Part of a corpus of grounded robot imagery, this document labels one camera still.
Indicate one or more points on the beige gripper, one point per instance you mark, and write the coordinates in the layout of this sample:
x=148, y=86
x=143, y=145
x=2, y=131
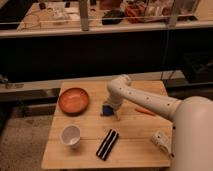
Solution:
x=117, y=114

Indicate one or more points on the white cup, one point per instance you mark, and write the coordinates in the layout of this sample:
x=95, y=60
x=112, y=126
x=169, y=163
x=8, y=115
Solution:
x=70, y=136

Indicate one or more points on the grey metal post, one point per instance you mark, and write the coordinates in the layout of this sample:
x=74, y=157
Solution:
x=83, y=10

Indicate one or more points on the orange wooden bowl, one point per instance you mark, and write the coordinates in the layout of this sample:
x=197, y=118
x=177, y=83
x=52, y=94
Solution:
x=73, y=101

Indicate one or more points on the orange carrot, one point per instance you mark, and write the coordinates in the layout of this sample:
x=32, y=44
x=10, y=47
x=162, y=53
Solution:
x=145, y=111

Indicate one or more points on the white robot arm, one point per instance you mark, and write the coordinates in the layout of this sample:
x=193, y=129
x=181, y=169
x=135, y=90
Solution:
x=192, y=118

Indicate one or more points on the black bag on shelf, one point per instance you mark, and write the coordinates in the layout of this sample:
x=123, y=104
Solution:
x=112, y=17

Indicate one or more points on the black white striped eraser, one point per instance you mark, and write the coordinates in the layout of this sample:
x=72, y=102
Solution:
x=107, y=145

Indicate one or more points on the red object on shelf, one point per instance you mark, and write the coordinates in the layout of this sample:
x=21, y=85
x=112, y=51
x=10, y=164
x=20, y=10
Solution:
x=135, y=13

